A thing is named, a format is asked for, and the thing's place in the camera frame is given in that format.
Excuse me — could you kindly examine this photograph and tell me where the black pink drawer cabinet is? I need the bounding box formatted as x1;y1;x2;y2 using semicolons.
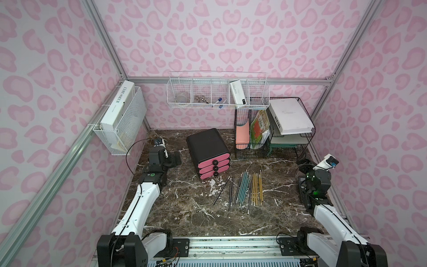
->
186;128;231;180

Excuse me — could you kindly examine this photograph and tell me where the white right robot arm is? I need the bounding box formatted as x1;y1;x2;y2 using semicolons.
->
296;154;388;267

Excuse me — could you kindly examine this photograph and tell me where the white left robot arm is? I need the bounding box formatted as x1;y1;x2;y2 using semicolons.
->
97;138;181;267

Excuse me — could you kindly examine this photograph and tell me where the white book in side basket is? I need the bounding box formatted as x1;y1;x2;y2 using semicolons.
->
100;81;136;131

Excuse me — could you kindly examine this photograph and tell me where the white paper stack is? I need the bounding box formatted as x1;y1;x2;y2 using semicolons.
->
269;98;314;135

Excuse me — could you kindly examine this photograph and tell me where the green red booklet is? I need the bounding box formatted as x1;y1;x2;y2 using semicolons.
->
250;110;270;150

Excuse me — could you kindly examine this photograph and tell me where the pink folder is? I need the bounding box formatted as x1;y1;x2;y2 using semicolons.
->
235;121;250;150

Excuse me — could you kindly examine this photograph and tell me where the white box in basket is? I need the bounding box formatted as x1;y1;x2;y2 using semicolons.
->
230;80;247;106

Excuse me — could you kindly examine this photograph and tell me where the white side wire basket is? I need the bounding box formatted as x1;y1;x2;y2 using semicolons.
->
93;86;147;156

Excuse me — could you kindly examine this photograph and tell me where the black wire paper tray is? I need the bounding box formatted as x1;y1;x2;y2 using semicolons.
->
267;97;316;159

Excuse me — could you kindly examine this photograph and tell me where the black wire file rack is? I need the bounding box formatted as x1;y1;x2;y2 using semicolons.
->
234;107;273;159

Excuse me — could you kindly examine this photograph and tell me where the white wire wall basket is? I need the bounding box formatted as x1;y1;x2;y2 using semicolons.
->
166;71;270;110

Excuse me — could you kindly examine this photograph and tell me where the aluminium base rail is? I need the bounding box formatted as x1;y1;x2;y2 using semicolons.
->
144;234;326;267

